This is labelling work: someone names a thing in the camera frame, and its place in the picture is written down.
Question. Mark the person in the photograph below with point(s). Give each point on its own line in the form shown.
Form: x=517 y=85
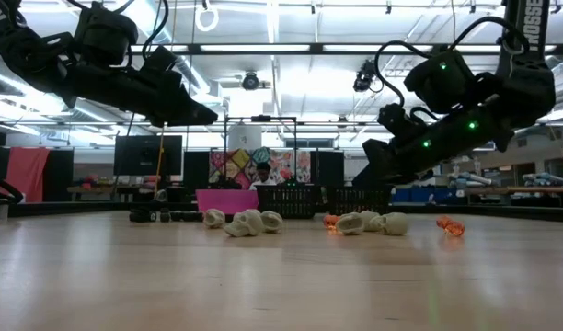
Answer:
x=263 y=171

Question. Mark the long wooden workbench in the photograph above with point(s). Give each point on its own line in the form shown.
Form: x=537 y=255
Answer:
x=539 y=189

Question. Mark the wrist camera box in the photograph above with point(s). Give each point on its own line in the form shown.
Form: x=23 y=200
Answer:
x=395 y=118
x=159 y=62

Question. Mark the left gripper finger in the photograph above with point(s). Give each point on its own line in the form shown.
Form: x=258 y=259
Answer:
x=180 y=110

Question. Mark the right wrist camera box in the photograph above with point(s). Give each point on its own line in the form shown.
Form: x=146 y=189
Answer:
x=395 y=118

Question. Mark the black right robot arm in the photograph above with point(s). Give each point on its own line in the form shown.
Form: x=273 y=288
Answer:
x=527 y=92

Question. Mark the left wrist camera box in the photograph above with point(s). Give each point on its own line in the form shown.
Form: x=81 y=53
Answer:
x=159 y=62

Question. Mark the cluttered wooden bench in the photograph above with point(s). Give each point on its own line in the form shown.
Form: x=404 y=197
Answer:
x=102 y=188

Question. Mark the blue white rolled bundle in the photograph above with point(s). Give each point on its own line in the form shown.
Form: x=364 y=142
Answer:
x=465 y=178
x=546 y=178

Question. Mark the black partition panel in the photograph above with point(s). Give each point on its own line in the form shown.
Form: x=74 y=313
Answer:
x=327 y=167
x=60 y=174
x=196 y=170

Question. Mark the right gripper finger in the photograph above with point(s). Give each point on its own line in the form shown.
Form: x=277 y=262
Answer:
x=378 y=172

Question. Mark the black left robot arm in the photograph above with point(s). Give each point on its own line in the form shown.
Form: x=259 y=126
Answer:
x=37 y=60

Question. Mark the red fabric panel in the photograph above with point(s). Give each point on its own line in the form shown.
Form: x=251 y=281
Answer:
x=26 y=174

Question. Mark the black metal rack frame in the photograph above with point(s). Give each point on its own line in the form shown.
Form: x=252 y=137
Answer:
x=260 y=118

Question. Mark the black monitor on stand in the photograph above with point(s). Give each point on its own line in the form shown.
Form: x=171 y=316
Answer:
x=148 y=156

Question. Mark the colourful patterned quilt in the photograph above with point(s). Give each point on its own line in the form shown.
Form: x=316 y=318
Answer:
x=286 y=165

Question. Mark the black slotted plastic basket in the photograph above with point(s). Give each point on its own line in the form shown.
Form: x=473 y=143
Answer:
x=359 y=201
x=288 y=202

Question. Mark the white cylinder tank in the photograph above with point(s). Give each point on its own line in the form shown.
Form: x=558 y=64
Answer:
x=244 y=137

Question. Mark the orange plastic pumpkin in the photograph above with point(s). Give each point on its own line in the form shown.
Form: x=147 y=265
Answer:
x=331 y=220
x=451 y=226

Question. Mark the blue storage bin shelf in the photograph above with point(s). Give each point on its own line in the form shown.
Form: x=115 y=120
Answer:
x=419 y=195

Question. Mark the pink plastic bowl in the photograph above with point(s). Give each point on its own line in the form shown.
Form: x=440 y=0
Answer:
x=226 y=202

